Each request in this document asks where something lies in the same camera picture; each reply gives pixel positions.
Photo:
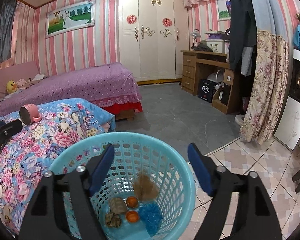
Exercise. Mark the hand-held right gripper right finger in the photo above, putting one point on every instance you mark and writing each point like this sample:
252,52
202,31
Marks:
202,172

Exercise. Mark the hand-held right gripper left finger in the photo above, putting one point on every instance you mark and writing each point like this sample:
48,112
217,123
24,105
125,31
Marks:
101,172

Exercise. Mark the beige paper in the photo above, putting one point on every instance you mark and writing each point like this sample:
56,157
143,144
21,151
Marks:
118,205

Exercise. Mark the light blue plastic basket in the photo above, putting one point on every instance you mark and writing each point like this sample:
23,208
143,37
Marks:
165,155

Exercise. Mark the orange fruit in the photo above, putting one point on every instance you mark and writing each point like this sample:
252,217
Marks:
132,202

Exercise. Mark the fluffy brown paper wad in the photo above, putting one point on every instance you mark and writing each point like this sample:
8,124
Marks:
146,187

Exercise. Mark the brown paper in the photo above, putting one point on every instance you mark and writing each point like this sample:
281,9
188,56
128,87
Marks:
112,220

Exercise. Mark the blue plastic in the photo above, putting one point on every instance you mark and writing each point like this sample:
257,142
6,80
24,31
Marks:
150,217

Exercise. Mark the pink mug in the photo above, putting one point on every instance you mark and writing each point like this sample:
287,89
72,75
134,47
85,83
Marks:
31,113

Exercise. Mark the floral blanket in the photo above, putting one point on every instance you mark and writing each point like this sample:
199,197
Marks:
27,160

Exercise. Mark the yellow duck plush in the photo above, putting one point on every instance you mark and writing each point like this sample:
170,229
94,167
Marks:
11,87

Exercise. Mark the pink plush toy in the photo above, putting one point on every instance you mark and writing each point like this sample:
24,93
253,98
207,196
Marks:
22,83

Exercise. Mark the pink covered headboard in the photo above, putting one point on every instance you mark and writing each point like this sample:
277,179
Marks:
12,75

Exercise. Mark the clothes on bed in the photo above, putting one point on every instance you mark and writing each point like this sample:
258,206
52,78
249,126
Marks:
37,77

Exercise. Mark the pink window curtain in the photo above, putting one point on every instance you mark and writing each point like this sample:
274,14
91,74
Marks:
0,66

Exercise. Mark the white fan base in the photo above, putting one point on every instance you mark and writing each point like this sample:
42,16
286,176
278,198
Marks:
240,120

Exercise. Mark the black box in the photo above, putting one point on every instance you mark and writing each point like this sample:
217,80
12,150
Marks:
225,94

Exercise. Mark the black gift bag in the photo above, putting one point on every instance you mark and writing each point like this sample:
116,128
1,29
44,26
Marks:
208,91

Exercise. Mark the purple polka dot bed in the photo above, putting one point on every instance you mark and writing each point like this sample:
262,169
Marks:
85,85

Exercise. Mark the grey curtain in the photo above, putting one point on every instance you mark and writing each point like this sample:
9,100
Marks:
1,35

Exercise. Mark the white fan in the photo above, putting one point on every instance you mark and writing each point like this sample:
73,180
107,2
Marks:
215,77

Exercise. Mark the wooden desk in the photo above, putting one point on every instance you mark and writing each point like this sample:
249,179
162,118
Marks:
190,67

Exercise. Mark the floral curtain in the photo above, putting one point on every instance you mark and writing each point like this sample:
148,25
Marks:
265,85

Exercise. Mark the water dispenser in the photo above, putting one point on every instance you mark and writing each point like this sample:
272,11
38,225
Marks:
295,110

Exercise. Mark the grey hanging garment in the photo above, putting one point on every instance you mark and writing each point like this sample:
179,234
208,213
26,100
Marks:
247,62

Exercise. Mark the framed wedding picture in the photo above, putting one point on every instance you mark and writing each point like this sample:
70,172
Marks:
70,18

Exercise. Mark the dark clothes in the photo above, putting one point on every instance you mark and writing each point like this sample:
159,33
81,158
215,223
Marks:
202,47

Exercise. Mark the white storage box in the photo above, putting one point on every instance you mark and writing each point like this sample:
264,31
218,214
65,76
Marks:
216,47

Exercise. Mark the white wardrobe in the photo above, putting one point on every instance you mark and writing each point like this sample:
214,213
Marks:
152,50

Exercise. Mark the desk lamp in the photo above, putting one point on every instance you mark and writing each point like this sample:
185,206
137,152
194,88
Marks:
196,36

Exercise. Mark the purple box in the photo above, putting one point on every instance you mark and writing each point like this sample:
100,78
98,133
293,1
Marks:
215,35

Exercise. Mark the black cap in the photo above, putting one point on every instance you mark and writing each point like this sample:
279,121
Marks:
227,35

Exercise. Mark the black hanging garment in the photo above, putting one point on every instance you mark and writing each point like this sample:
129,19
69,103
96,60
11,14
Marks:
242,30

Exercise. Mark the red paper cutout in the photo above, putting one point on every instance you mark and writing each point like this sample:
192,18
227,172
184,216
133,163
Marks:
167,22
131,20

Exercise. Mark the wall poster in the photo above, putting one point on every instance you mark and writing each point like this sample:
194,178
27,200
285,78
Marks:
223,7

